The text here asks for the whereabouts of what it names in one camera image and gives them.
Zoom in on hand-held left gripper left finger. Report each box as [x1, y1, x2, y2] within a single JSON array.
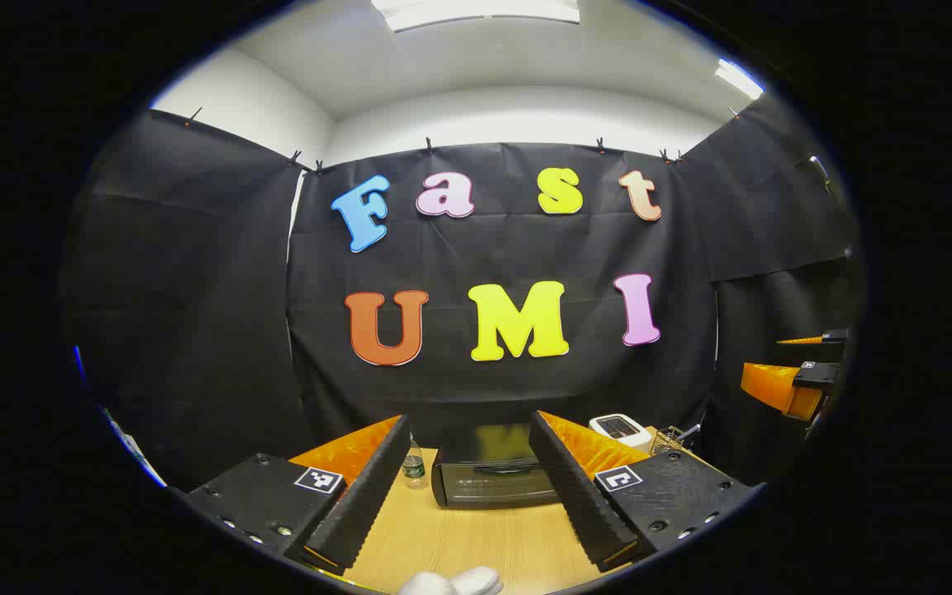
[[187, 413, 412, 575]]

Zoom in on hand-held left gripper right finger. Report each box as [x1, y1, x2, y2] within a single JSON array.
[[528, 410, 762, 573]]

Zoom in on black electric oven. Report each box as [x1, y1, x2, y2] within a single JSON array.
[[431, 423, 559, 509]]

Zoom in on clear plastic water bottle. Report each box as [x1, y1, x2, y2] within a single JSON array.
[[402, 438, 429, 490]]

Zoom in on white toaster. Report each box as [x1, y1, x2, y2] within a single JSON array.
[[588, 413, 655, 451]]

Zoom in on black backdrop cloth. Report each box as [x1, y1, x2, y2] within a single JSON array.
[[63, 91, 865, 497]]

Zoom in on ceiling light panel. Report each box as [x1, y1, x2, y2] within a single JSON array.
[[716, 58, 766, 100], [373, 0, 580, 32]]

